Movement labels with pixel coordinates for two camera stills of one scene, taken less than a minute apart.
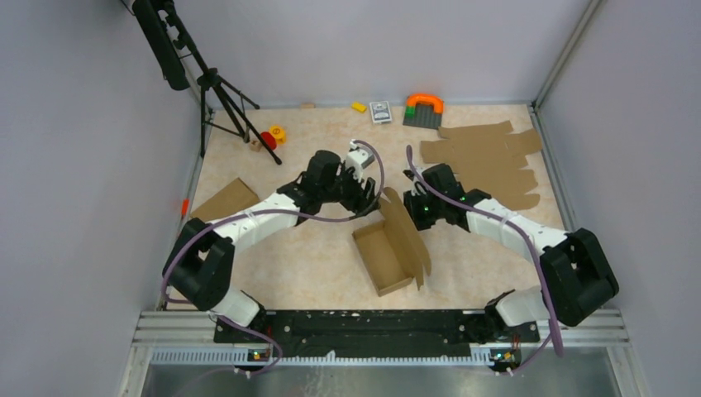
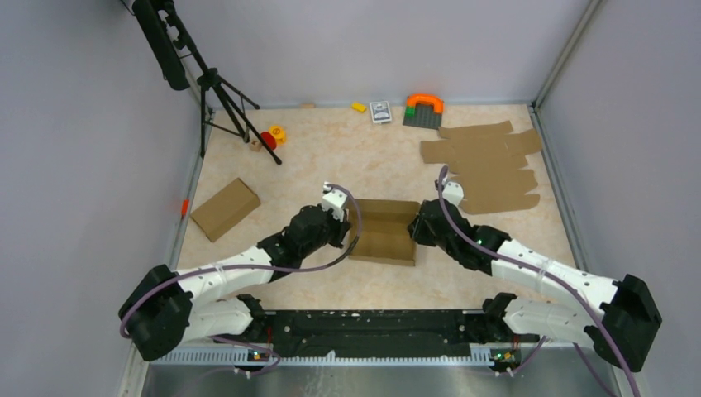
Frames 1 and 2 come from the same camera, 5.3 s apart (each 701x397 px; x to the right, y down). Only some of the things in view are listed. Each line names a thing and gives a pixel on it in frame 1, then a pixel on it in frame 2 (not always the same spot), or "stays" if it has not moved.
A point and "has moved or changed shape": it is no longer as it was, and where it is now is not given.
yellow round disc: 279,134 stays
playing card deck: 380,112 stays
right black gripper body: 423,208 to 423,235
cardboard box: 393,251 has moved or changed shape
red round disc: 269,140 stays
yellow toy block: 359,107 stays
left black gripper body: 345,189 to 331,234
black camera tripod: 183,65 stays
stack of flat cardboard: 489,159 stays
